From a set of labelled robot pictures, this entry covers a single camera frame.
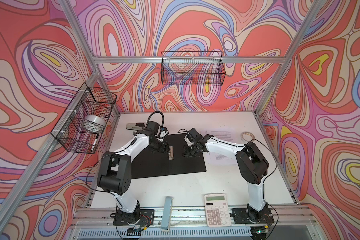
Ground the blue folder black inside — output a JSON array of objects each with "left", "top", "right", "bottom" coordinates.
[{"left": 132, "top": 134, "right": 207, "bottom": 179}]

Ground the printed paper sheet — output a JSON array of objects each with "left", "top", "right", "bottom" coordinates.
[{"left": 203, "top": 131, "right": 245, "bottom": 166}]

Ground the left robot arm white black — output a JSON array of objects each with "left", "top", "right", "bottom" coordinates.
[{"left": 97, "top": 128, "right": 169, "bottom": 214}]

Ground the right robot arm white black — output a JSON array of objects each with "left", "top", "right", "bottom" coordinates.
[{"left": 185, "top": 128, "right": 269, "bottom": 223}]

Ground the grey black stapler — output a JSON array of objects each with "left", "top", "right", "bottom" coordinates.
[{"left": 126, "top": 123, "right": 146, "bottom": 131}]

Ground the clear tape roll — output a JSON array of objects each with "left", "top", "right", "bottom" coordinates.
[{"left": 241, "top": 132, "right": 256, "bottom": 143}]

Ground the marker pen in basket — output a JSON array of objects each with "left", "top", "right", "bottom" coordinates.
[{"left": 90, "top": 138, "right": 98, "bottom": 153}]

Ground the grey tape roll in basket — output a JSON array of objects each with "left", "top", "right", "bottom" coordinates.
[{"left": 85, "top": 115, "right": 106, "bottom": 127}]

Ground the pink white calculator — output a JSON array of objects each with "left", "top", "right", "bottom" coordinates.
[{"left": 204, "top": 194, "right": 232, "bottom": 228}]

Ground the light blue eraser bar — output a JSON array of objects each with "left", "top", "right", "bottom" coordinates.
[{"left": 161, "top": 196, "right": 173, "bottom": 232}]

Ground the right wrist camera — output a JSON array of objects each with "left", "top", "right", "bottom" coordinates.
[{"left": 186, "top": 128, "right": 202, "bottom": 143}]

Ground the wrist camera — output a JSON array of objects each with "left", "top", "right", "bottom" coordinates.
[
  {"left": 146, "top": 121, "right": 169, "bottom": 140},
  {"left": 186, "top": 128, "right": 202, "bottom": 143}
]

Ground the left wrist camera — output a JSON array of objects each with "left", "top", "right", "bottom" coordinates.
[{"left": 146, "top": 121, "right": 169, "bottom": 140}]

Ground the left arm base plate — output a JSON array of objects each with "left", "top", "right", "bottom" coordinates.
[{"left": 110, "top": 209, "right": 155, "bottom": 227}]

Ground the black wire basket back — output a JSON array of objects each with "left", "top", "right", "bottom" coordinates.
[{"left": 161, "top": 51, "right": 226, "bottom": 86}]

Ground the black wire basket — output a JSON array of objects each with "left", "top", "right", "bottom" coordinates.
[
  {"left": 51, "top": 83, "right": 117, "bottom": 154},
  {"left": 161, "top": 51, "right": 226, "bottom": 86}
]

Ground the black wire basket left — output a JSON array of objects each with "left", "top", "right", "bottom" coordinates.
[{"left": 51, "top": 83, "right": 117, "bottom": 154}]

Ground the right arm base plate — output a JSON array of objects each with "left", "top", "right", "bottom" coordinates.
[{"left": 231, "top": 206, "right": 275, "bottom": 225}]

